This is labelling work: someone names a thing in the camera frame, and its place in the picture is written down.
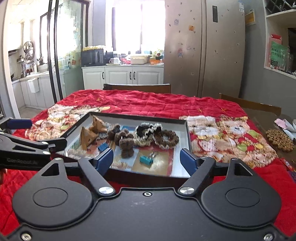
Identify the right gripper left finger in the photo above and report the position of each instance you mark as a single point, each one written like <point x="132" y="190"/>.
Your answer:
<point x="93" y="170"/>

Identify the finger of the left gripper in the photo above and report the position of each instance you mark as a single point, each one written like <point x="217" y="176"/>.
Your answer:
<point x="17" y="124"/>
<point x="56" y="144"/>

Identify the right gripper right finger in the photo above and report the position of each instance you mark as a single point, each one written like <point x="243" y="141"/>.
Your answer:
<point x="200" y="170"/>

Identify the blue binder clip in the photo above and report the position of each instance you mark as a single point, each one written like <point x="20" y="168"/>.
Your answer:
<point x="103" y="147"/>

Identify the brown Choco Magic pyramid packet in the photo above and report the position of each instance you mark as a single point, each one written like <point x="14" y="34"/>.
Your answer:
<point x="86" y="137"/>

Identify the brown fuzzy claw clip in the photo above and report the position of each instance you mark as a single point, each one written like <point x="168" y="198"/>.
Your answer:
<point x="124" y="139"/>
<point x="112" y="132"/>

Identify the dark brown braided scrunchie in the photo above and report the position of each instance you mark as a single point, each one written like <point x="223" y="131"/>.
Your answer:
<point x="166" y="139"/>

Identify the teal binder clip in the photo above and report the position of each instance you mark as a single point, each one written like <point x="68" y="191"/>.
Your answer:
<point x="148" y="160"/>

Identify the black white-trim scrunchie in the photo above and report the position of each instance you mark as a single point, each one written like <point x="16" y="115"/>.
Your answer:
<point x="145" y="130"/>

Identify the cream crochet scrunchie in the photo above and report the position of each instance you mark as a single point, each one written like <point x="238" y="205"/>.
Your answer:
<point x="142" y="142"/>

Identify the red quilted bear blanket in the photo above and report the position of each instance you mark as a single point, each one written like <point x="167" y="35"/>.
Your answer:
<point x="163" y="106"/>

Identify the black shallow cardboard box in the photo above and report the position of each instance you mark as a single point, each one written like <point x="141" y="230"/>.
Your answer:
<point x="178" y="126"/>

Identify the white kitchen cabinet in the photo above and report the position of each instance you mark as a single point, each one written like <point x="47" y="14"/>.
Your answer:
<point x="95" y="77"/>

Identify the wooden chair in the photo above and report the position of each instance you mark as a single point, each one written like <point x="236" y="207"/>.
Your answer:
<point x="252" y="105"/>
<point x="158" y="88"/>

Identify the brown beaded coaster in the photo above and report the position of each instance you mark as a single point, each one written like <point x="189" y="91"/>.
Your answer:
<point x="280" y="140"/>

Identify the black microwave oven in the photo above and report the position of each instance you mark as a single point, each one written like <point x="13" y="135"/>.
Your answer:
<point x="94" y="57"/>

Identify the steel double-door refrigerator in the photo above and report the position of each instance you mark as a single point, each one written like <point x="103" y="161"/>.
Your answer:
<point x="204" y="47"/>

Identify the wall shelf with items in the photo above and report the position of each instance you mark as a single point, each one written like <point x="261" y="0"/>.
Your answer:
<point x="279" y="18"/>

